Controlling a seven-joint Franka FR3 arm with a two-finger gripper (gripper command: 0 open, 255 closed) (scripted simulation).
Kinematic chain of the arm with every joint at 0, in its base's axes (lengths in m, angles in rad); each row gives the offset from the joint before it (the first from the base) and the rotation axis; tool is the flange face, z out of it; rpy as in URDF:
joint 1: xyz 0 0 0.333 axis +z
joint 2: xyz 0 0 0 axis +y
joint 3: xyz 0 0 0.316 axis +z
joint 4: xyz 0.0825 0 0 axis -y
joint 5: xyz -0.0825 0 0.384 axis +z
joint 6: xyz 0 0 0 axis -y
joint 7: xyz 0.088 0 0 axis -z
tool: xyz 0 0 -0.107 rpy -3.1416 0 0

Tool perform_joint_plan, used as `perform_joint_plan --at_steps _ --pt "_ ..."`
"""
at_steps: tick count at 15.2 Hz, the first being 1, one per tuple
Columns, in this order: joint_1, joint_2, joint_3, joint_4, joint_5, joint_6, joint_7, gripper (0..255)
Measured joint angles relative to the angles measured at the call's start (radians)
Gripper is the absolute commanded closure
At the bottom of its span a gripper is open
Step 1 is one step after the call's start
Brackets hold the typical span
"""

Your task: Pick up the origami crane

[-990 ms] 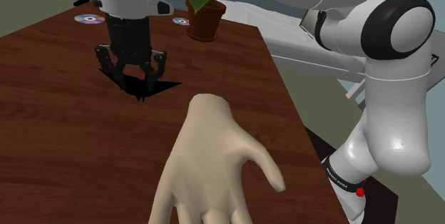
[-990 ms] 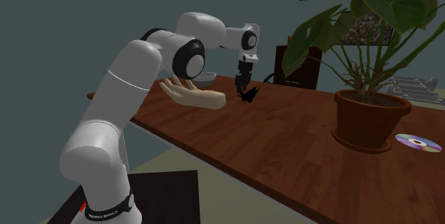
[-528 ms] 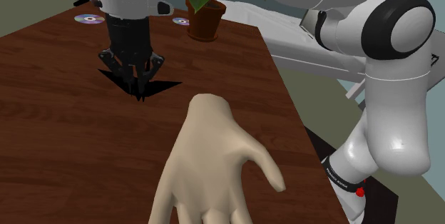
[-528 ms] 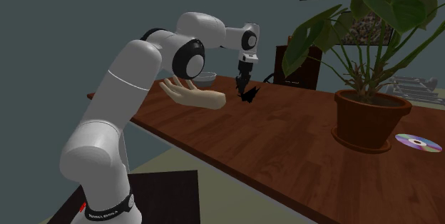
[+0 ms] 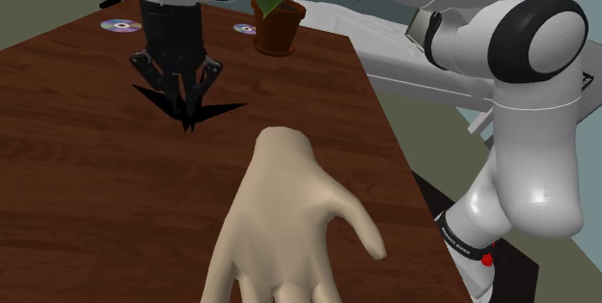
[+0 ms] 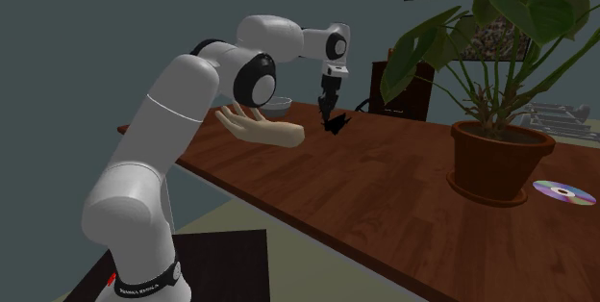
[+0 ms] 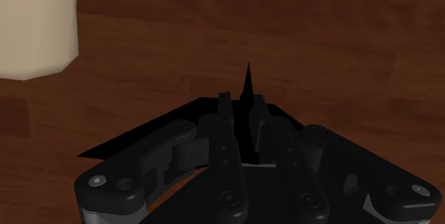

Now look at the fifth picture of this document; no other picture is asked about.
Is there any beige hand figure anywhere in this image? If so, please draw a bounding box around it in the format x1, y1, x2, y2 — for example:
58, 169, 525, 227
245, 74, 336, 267
199, 125, 388, 303

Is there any brown wooden table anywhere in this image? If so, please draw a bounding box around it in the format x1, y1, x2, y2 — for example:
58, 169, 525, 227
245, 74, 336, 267
0, 0, 475, 303

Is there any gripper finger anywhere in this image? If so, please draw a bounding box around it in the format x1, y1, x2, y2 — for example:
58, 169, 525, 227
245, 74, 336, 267
187, 56, 224, 131
129, 49, 190, 131

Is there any green plant in brown pot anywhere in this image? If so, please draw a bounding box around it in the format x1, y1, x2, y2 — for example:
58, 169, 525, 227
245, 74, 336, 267
250, 0, 369, 58

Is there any white bed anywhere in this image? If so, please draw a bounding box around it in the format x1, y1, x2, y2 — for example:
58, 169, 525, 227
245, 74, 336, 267
290, 0, 602, 140

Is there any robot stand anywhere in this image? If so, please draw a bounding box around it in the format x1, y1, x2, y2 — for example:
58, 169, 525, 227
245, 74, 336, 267
411, 169, 540, 303

